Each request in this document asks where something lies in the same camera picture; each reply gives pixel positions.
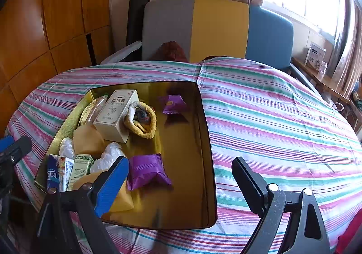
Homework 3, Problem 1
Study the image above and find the black rolled mat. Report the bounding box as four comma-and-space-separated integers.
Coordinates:
126, 0, 150, 47

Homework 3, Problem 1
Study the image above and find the blue tissue pack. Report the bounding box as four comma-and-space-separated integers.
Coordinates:
47, 154, 74, 193

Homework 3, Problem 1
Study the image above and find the white plastic wrap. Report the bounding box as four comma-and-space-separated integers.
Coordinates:
59, 138, 76, 164
90, 142, 127, 174

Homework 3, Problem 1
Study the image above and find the green carton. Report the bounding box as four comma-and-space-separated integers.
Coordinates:
67, 154, 95, 191

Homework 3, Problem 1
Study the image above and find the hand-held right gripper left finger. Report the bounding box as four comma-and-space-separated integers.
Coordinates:
30, 156, 131, 254

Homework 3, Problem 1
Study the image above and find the clear biscuit packet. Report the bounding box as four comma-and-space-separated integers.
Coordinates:
79, 96, 109, 127

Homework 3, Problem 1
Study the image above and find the dark red cushion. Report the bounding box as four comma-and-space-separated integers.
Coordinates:
154, 41, 188, 63

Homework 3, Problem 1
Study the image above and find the red cloth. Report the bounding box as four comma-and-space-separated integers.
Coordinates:
335, 214, 362, 254

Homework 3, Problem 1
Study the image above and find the striped side curtain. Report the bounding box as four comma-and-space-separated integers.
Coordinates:
331, 0, 362, 99

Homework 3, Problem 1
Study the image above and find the striped tablecloth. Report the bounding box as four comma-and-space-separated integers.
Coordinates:
6, 57, 362, 254

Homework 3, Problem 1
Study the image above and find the wooden side table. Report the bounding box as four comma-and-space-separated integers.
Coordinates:
291, 56, 362, 136

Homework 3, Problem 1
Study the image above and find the white printed carton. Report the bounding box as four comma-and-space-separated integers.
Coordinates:
305, 42, 326, 69

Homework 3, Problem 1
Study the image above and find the grey yellow blue chair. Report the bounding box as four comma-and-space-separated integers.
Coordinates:
102, 0, 317, 92

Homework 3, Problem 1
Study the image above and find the beige medicine box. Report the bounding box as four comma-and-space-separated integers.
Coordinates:
93, 89, 140, 144

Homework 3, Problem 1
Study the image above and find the purple snack packet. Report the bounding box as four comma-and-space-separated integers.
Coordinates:
158, 94, 188, 114
126, 153, 172, 191

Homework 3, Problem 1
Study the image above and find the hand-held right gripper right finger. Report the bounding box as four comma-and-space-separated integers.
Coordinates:
231, 156, 331, 254

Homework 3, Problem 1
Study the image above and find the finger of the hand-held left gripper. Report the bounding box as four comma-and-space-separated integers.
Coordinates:
0, 136, 33, 169
0, 135, 14, 153

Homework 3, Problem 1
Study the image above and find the wooden wardrobe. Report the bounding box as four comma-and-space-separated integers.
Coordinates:
0, 0, 114, 130

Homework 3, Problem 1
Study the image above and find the gold tin box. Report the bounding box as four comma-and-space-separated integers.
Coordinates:
34, 81, 218, 230

